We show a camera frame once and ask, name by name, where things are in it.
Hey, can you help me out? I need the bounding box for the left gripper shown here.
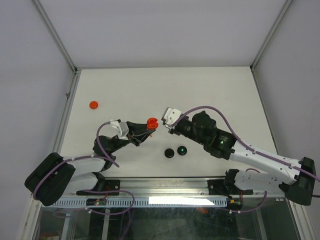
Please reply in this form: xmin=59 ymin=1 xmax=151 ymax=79
xmin=108 ymin=121 xmax=155 ymax=154

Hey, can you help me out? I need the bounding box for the red case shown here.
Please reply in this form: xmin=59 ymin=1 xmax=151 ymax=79
xmin=89 ymin=101 xmax=99 ymax=110
xmin=146 ymin=117 xmax=159 ymax=130

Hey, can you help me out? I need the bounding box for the black case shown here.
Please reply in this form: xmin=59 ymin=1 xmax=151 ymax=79
xmin=177 ymin=145 xmax=188 ymax=156
xmin=164 ymin=148 xmax=175 ymax=159

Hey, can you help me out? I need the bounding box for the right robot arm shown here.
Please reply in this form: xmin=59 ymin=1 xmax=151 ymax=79
xmin=161 ymin=107 xmax=319 ymax=206

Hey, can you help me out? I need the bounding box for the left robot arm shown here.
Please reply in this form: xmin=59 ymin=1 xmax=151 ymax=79
xmin=24 ymin=117 xmax=159 ymax=207

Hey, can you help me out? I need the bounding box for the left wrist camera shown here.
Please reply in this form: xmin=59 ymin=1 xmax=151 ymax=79
xmin=109 ymin=119 xmax=129 ymax=140

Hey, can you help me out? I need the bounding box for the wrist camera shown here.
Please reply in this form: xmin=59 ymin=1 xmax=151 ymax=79
xmin=161 ymin=107 xmax=182 ymax=129
xmin=109 ymin=119 xmax=129 ymax=140

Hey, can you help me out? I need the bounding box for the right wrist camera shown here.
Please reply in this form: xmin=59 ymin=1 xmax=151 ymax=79
xmin=161 ymin=107 xmax=182 ymax=129

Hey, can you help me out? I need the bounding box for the aluminium mounting rail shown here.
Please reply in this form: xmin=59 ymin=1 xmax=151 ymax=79
xmin=31 ymin=176 xmax=288 ymax=198

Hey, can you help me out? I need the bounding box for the slotted cable duct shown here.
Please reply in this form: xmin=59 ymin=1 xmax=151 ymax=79
xmin=51 ymin=196 xmax=227 ymax=208

